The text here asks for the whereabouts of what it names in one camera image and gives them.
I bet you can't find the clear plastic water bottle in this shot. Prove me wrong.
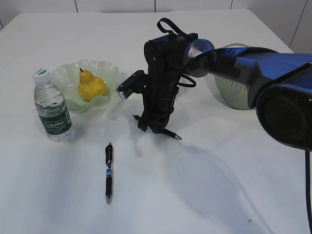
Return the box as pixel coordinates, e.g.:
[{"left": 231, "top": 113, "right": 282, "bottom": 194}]
[{"left": 32, "top": 68, "right": 74, "bottom": 142}]

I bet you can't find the black pen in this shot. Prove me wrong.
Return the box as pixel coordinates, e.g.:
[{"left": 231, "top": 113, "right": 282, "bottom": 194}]
[
  {"left": 133, "top": 115, "right": 182, "bottom": 140},
  {"left": 105, "top": 143, "right": 113, "bottom": 204}
]

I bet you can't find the black pen on ruler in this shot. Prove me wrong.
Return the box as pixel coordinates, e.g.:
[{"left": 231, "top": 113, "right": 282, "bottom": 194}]
[{"left": 105, "top": 143, "right": 113, "bottom": 204}]

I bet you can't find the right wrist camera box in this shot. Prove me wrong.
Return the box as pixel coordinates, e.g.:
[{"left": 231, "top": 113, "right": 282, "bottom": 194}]
[{"left": 117, "top": 70, "right": 148, "bottom": 99}]

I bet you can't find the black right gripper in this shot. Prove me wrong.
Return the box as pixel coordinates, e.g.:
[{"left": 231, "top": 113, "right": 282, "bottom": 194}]
[{"left": 137, "top": 82, "right": 179, "bottom": 134}]

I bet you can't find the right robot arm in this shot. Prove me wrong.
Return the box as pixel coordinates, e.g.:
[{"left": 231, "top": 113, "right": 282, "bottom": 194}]
[{"left": 137, "top": 34, "right": 312, "bottom": 151}]

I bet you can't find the yellow pear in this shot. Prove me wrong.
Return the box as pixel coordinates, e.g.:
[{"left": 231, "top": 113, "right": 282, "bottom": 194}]
[{"left": 78, "top": 68, "right": 106, "bottom": 101}]

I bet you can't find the green plastic woven basket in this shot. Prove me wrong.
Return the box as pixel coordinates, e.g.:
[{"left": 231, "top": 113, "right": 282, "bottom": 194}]
[{"left": 212, "top": 43, "right": 251, "bottom": 110}]

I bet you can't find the green glass wavy plate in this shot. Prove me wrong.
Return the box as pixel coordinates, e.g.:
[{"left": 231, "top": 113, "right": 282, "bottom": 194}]
[{"left": 51, "top": 59, "right": 125, "bottom": 114}]

